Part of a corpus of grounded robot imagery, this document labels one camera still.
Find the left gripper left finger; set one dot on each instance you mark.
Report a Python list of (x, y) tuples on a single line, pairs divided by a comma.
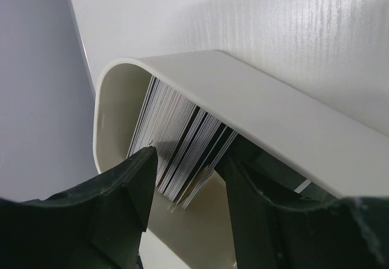
[(96, 224)]

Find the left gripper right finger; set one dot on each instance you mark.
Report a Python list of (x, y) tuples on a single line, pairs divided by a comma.
[(274, 227)]

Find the white card stack in tray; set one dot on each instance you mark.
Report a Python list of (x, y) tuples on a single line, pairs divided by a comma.
[(189, 141)]

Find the white oblong tray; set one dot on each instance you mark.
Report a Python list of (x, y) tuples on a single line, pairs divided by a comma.
[(289, 137)]

